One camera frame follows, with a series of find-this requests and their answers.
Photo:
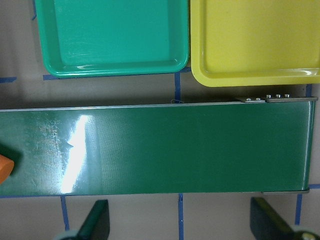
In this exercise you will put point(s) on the plain orange cylinder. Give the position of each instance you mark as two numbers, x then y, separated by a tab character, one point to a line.
6	167

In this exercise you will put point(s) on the green plastic tray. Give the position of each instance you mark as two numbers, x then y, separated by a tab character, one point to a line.
93	38

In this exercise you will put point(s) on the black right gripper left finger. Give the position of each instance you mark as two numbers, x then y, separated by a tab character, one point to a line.
97	223

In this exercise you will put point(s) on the green conveyor belt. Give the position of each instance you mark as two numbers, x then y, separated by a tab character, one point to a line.
163	148

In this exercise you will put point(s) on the yellow plastic tray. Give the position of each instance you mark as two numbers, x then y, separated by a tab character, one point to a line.
255	42

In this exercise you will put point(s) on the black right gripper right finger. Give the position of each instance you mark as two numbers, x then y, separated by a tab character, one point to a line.
266	224

